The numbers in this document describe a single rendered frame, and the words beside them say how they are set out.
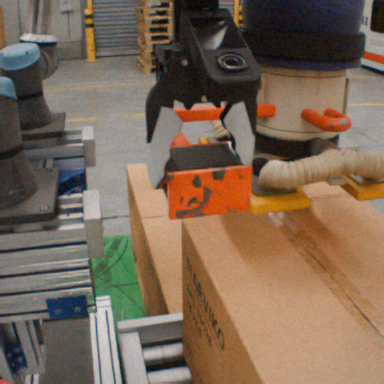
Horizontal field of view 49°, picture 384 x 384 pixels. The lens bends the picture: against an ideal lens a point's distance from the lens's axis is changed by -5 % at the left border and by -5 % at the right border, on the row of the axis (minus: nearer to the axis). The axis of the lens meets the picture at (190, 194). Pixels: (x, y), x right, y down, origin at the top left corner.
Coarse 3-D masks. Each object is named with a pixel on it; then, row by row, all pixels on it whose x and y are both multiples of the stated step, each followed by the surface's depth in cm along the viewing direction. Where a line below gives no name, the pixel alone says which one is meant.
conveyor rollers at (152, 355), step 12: (144, 348) 112; (156, 348) 112; (168, 348) 112; (180, 348) 112; (144, 360) 110; (156, 360) 111; (168, 360) 111; (156, 372) 105; (168, 372) 104; (180, 372) 105
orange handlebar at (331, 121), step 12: (180, 108) 71; (192, 108) 71; (204, 108) 71; (216, 108) 71; (264, 108) 73; (192, 120) 71; (204, 120) 71; (312, 120) 68; (324, 120) 66; (336, 120) 65; (348, 120) 66; (180, 132) 59; (180, 144) 54
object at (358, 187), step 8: (344, 176) 76; (352, 176) 75; (360, 176) 75; (352, 184) 73; (360, 184) 73; (368, 184) 73; (376, 184) 73; (352, 192) 72; (360, 192) 70; (368, 192) 71; (376, 192) 71; (360, 200) 71
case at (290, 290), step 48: (192, 240) 85; (240, 240) 85; (288, 240) 85; (336, 240) 84; (192, 288) 90; (240, 288) 71; (288, 288) 71; (336, 288) 71; (192, 336) 96; (240, 336) 61; (288, 336) 61; (336, 336) 61
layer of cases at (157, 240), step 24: (144, 168) 225; (144, 192) 199; (312, 192) 199; (336, 192) 199; (144, 216) 179; (168, 216) 179; (144, 240) 174; (168, 240) 162; (144, 264) 185; (168, 264) 148; (144, 288) 198; (168, 288) 136; (168, 312) 127
